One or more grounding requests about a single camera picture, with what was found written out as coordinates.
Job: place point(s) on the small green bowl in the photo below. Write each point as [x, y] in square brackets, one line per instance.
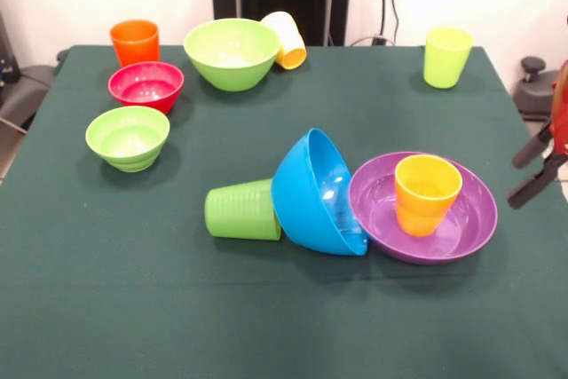
[128, 148]

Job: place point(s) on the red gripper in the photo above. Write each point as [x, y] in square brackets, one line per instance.
[561, 108]

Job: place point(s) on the grey caster base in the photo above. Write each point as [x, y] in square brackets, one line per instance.
[22, 95]

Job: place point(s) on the large green bowl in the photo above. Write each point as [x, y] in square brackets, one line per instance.
[231, 64]

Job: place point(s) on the blue bowl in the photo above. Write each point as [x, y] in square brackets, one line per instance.
[297, 206]

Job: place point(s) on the pink bowl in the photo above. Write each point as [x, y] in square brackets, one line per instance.
[146, 90]

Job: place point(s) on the black caster base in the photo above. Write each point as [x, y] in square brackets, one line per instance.
[534, 90]

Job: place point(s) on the green cup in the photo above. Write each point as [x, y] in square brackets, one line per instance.
[242, 210]

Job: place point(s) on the orange cup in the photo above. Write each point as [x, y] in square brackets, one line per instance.
[423, 210]

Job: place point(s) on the purple bowl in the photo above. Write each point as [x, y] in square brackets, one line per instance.
[470, 228]

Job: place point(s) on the red-orange cup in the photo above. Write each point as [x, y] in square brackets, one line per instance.
[135, 46]

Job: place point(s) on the lime yellow cup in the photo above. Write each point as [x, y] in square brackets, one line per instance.
[446, 64]

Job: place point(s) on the dark green table cloth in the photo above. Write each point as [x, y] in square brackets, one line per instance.
[177, 308]

